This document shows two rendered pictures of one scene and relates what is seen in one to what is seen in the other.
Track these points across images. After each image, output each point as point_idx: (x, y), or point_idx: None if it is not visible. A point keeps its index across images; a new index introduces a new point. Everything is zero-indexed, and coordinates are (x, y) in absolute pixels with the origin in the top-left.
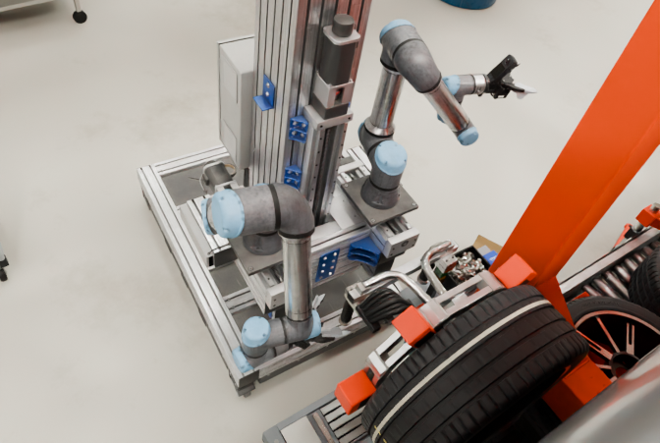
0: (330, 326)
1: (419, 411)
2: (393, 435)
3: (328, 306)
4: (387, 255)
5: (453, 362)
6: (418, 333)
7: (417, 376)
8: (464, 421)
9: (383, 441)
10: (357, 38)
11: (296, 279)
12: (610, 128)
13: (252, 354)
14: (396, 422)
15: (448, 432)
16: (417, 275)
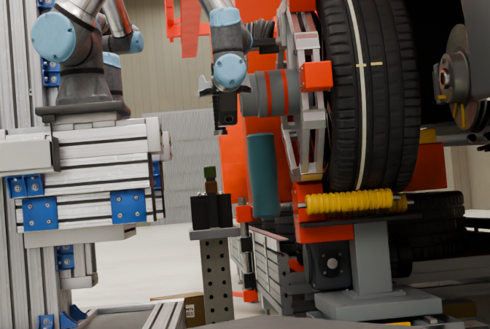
0: (168, 314)
1: (367, 6)
2: (373, 44)
3: (137, 321)
4: (169, 154)
5: None
6: None
7: None
8: None
9: (372, 67)
10: None
11: None
12: None
13: (239, 40)
14: (364, 36)
15: None
16: (215, 131)
